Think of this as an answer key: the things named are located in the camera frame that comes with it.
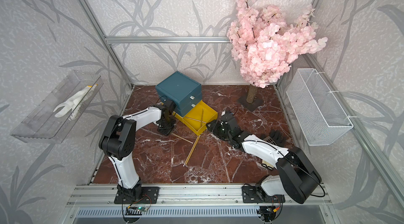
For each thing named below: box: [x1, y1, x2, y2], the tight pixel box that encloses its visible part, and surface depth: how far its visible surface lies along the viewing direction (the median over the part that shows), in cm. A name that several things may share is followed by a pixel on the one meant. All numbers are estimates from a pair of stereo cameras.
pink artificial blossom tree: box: [226, 0, 329, 112], surface depth 68 cm
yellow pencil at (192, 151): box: [183, 134, 201, 167], surface depth 89 cm
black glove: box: [269, 128, 287, 147], surface depth 95 cm
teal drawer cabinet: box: [155, 70, 203, 118], surface depth 91 cm
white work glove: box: [53, 84, 99, 121], surface depth 68 cm
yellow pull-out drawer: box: [172, 99, 219, 136], surface depth 103 cm
